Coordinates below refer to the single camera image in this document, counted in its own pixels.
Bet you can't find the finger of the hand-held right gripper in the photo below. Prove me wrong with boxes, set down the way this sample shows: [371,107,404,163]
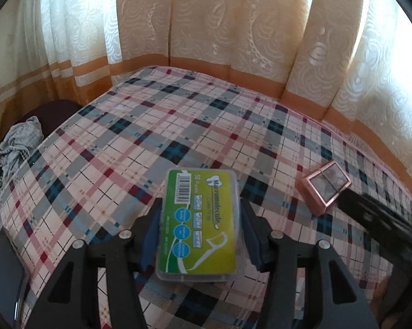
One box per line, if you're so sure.
[339,192,412,271]

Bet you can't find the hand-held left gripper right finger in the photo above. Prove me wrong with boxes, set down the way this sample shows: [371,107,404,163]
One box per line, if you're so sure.
[240,199,379,329]

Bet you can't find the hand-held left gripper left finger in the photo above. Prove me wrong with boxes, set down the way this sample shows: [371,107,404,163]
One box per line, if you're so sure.
[28,199,165,329]

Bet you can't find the green label floss pick box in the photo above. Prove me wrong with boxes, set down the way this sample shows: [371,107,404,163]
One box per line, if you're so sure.
[156,168,242,283]

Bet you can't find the rose gold framed box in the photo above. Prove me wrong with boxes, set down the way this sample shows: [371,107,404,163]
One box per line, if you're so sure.
[297,162,353,217]

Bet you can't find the black phone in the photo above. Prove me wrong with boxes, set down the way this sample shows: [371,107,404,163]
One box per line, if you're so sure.
[0,229,27,319]

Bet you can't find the dark brown seat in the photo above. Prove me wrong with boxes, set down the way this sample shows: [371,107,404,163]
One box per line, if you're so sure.
[21,99,84,138]

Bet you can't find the grey patterned cloth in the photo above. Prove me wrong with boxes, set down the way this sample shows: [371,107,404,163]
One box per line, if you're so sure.
[0,116,44,213]

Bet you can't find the cream lace curtain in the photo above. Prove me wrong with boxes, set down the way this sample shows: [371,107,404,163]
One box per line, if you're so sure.
[0,0,412,206]

